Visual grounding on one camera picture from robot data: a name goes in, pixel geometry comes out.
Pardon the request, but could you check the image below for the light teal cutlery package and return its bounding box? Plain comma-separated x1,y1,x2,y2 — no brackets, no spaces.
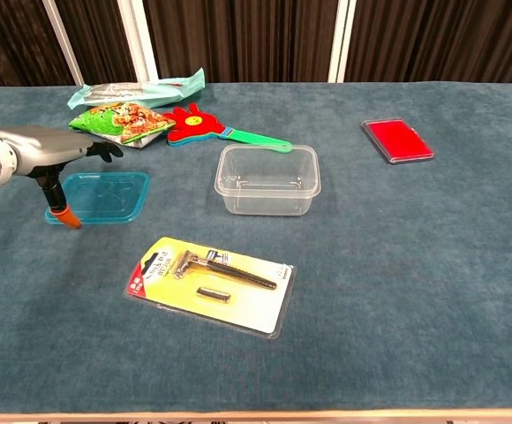
66,66,207,110

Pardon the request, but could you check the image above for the teal plastic lid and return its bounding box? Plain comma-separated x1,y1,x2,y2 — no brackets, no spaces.
44,170,151,226

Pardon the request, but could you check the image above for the red hand clapper toy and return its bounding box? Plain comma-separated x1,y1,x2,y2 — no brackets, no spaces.
162,102,294,155

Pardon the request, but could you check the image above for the yellow razor blister pack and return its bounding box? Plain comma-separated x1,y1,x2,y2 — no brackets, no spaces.
123,236,297,340

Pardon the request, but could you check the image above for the red ink pad case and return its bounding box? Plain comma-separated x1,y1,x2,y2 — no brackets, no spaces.
360,117,435,165

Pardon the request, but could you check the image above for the teal table cloth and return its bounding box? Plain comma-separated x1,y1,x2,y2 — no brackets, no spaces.
0,81,512,416

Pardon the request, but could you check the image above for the clear plastic container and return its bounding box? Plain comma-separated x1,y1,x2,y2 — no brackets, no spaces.
214,143,322,217

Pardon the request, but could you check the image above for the thin grey frame post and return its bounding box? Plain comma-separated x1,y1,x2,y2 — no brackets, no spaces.
41,0,85,87

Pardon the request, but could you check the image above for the dark pleated curtain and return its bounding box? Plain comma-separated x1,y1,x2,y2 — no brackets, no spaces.
0,0,512,88

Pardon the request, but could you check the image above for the white frame post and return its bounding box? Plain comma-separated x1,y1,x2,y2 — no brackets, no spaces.
117,0,160,85
328,0,358,84

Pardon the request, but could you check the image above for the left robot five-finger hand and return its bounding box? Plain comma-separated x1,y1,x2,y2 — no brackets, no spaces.
0,125,124,231

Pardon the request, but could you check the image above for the green snack bag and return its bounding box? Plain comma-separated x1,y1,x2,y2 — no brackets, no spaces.
67,101,177,152

